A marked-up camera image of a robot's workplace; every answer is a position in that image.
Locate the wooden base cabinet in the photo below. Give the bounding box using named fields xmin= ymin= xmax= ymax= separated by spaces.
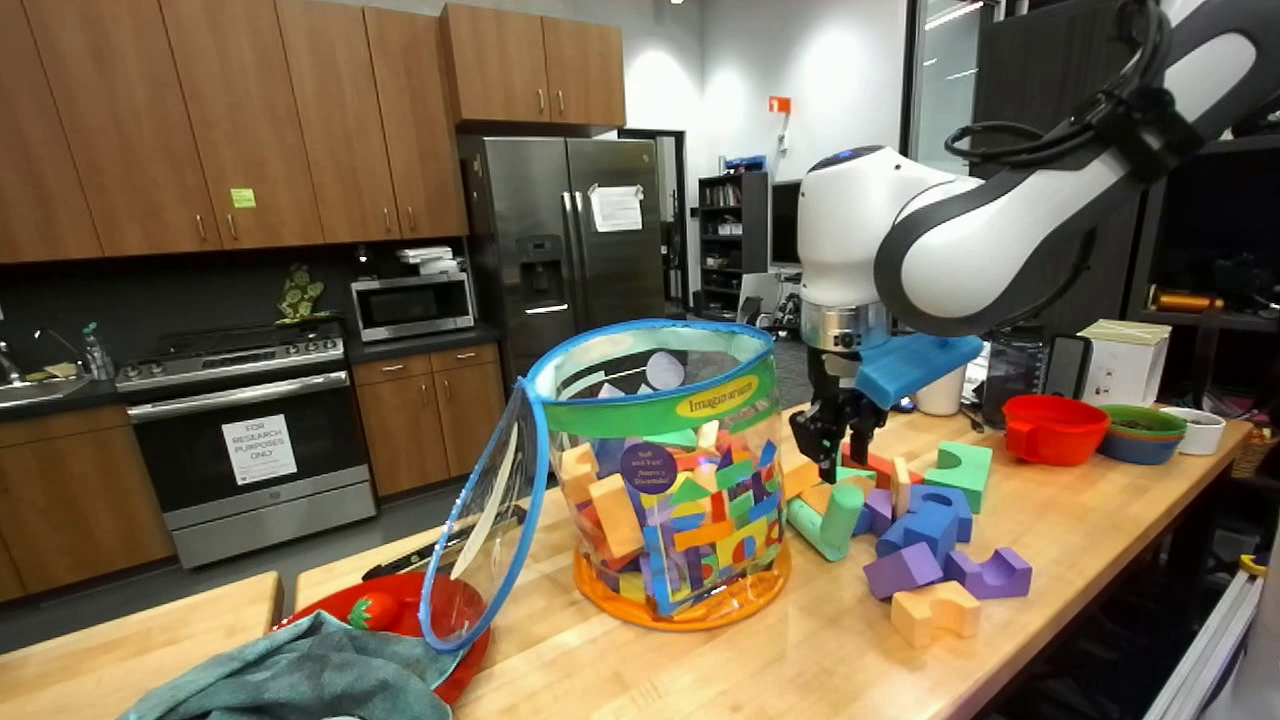
xmin=0 ymin=401 xmax=180 ymax=609
xmin=349 ymin=339 xmax=513 ymax=499

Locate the red plastic measuring cup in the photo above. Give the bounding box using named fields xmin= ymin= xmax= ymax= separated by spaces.
xmin=1001 ymin=393 xmax=1115 ymax=471

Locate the white paper note on oven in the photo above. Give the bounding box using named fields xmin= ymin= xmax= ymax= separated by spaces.
xmin=214 ymin=412 xmax=304 ymax=493

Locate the teal cloth towel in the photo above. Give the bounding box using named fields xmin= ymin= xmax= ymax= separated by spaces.
xmin=118 ymin=609 xmax=476 ymax=720

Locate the dark water bottle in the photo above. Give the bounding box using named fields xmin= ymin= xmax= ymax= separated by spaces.
xmin=981 ymin=334 xmax=1057 ymax=431

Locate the green arch foam block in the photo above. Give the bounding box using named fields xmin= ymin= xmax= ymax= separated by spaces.
xmin=919 ymin=441 xmax=1001 ymax=515

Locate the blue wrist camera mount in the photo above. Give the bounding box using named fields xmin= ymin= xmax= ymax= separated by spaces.
xmin=850 ymin=334 xmax=987 ymax=412

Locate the small white bowl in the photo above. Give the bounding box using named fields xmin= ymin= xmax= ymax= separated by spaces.
xmin=1160 ymin=404 xmax=1230 ymax=461

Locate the clear tub lid blue rim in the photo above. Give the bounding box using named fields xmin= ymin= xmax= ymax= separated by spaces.
xmin=414 ymin=386 xmax=553 ymax=658

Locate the small potted plant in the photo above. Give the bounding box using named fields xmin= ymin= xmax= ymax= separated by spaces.
xmin=271 ymin=259 xmax=332 ymax=334

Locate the bright green cylinder block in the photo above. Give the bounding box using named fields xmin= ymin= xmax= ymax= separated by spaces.
xmin=822 ymin=478 xmax=872 ymax=558

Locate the dark bookshelf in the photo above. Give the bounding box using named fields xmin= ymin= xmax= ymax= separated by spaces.
xmin=695 ymin=167 xmax=775 ymax=317

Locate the steel kitchen oven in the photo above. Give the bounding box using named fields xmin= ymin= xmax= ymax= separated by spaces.
xmin=114 ymin=334 xmax=381 ymax=572

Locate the long pale green cylinder block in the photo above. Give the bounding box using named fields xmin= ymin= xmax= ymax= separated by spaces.
xmin=783 ymin=497 xmax=857 ymax=570

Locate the pale yellow rectangular block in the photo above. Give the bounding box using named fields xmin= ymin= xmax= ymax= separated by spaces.
xmin=889 ymin=451 xmax=919 ymax=515

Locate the purple arch foam block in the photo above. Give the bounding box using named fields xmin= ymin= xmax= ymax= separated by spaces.
xmin=944 ymin=545 xmax=1035 ymax=603

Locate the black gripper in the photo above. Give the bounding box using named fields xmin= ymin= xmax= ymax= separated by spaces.
xmin=783 ymin=348 xmax=892 ymax=490

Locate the black flat device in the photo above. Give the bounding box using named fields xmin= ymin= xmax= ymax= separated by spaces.
xmin=1047 ymin=334 xmax=1091 ymax=410

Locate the white paper note on refrigerator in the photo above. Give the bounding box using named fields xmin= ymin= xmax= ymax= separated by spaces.
xmin=588 ymin=183 xmax=649 ymax=239

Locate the green plastic bowl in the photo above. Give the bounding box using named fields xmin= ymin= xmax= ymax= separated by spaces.
xmin=1099 ymin=401 xmax=1192 ymax=469

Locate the tan foam block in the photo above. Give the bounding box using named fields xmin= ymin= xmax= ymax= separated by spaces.
xmin=889 ymin=587 xmax=939 ymax=651
xmin=926 ymin=581 xmax=987 ymax=645

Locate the blue square block with hole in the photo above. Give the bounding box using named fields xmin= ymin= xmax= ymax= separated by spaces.
xmin=909 ymin=486 xmax=981 ymax=550

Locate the white container stack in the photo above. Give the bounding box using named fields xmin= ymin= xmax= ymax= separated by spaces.
xmin=392 ymin=239 xmax=463 ymax=280

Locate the purple rectangular foam block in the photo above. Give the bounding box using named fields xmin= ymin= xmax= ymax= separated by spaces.
xmin=859 ymin=541 xmax=950 ymax=603

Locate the white cardboard box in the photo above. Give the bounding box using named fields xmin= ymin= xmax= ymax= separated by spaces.
xmin=1072 ymin=317 xmax=1176 ymax=412

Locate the red round plate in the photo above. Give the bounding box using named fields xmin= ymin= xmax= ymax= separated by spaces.
xmin=271 ymin=572 xmax=497 ymax=709

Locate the dark steel refrigerator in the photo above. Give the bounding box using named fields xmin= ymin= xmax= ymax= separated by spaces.
xmin=457 ymin=129 xmax=671 ymax=393

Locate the orange triangular prism block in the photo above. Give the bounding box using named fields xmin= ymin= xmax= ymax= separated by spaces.
xmin=779 ymin=455 xmax=822 ymax=505

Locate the wooden double door wall cabinet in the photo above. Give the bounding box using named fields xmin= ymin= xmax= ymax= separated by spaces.
xmin=440 ymin=0 xmax=632 ymax=131

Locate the steel microwave oven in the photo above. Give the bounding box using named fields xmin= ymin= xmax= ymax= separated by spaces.
xmin=349 ymin=273 xmax=480 ymax=348

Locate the long wooden wall cabinet row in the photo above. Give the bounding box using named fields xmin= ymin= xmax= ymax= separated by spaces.
xmin=0 ymin=0 xmax=472 ymax=268

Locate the purple triangle foam block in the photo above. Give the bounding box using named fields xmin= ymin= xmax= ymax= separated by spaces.
xmin=859 ymin=490 xmax=900 ymax=541

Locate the black metal shelf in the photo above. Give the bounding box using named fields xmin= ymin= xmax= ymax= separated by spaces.
xmin=1151 ymin=143 xmax=1280 ymax=404

